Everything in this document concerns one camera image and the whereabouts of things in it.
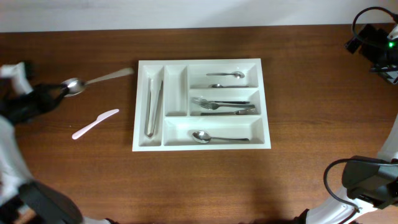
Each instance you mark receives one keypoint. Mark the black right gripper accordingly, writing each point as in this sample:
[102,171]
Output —
[375,38]

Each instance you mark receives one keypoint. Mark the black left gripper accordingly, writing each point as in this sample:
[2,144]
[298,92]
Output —
[45,93]

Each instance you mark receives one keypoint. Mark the large silver spoon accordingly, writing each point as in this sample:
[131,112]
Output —
[76,86]

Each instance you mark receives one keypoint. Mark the pink plastic knife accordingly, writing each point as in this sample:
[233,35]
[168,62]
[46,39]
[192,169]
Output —
[99,119]

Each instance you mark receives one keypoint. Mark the silver metal tongs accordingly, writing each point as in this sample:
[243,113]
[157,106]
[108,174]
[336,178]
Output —
[155,86]

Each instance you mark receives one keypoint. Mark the small silver spoon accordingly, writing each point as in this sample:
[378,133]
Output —
[236,74]
[217,85]

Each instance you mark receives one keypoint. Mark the silver fork tines down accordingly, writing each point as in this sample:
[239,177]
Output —
[250,111]

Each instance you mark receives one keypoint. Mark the silver fork diagonal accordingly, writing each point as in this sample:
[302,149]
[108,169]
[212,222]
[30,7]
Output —
[202,100]

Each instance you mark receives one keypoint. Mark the silver fork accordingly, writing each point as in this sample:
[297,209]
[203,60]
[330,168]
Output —
[215,106]

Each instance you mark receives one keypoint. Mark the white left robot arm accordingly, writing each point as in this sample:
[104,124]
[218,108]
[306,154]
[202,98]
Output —
[23,198]

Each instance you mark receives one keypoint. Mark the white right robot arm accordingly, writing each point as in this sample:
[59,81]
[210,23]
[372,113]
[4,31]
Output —
[359,185]

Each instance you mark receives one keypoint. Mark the white plastic cutlery tray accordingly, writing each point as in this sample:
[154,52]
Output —
[187,105]

